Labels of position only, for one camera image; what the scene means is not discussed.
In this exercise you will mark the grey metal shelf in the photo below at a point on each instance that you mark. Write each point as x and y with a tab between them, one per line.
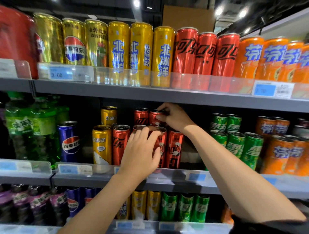
144	95

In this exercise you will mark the person's right hand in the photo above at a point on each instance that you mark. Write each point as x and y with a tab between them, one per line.
176	118

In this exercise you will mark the person's right forearm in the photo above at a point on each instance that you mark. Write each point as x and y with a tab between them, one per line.
241	180

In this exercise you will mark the row of yellow cans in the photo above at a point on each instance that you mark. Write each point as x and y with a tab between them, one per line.
119	45

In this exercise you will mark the blue soda can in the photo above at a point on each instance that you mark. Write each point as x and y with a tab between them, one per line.
73	201
89	195
68	142

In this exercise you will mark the row of ceiling spotlights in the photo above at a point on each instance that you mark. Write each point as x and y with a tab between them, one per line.
136	3

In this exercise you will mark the red soda can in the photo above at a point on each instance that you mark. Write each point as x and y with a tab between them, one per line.
184	50
225	55
205	55
119	144
141	117

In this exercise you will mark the person's left hand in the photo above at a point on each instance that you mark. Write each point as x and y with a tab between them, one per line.
138	156

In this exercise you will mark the red soda can figure print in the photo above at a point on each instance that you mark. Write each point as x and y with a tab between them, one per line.
174	149
163	139
137	127
152	118

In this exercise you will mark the cluster of green plastic bottles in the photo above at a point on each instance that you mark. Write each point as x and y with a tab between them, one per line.
31	130

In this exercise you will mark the person's left forearm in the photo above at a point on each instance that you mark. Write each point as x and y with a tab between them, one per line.
96	207

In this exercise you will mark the brown wooden panel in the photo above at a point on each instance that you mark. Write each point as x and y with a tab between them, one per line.
188	17

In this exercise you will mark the row of purple label bottles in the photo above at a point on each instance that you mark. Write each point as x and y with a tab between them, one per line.
14	205

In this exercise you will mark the slim yellow soda can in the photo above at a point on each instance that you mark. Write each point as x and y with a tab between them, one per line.
124	209
153	205
138	205

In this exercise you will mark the orange soda can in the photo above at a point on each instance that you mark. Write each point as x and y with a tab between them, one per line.
227	214
303	67
265	126
304	166
281	126
271	60
248	57
291	62
276	155
295	154

